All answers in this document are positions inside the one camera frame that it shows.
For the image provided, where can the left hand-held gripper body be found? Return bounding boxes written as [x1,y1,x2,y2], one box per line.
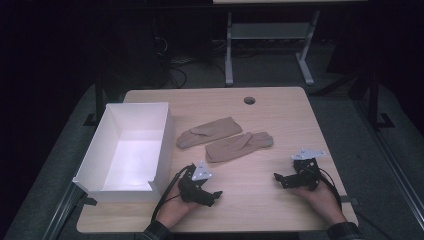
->
[178,160,215,204]

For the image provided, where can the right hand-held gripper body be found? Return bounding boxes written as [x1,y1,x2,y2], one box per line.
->
[291,147,327,192]

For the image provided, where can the beige sock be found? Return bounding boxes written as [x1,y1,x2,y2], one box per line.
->
[204,131,275,164]
[175,116,244,150]

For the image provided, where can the white cardboard box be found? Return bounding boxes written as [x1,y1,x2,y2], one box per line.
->
[72,101,176,203]

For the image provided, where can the person's left hand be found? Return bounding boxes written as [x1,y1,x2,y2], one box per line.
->
[155,190,202,230]

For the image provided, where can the person's right hand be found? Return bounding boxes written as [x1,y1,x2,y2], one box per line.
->
[294,180,348,228]

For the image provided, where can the black metal stand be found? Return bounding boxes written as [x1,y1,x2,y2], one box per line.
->
[364,64,396,130]
[83,71,109,128]

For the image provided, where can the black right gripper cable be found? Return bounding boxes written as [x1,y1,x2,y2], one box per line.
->
[315,167,343,212]

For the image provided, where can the aluminium rail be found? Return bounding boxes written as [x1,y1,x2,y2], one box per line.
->
[41,182,86,240]
[352,99,424,232]

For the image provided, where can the black floor cables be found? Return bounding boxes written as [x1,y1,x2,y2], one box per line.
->
[151,34,189,89]

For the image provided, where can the grey metal table frame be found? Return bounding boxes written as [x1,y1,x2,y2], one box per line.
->
[224,9,322,88]

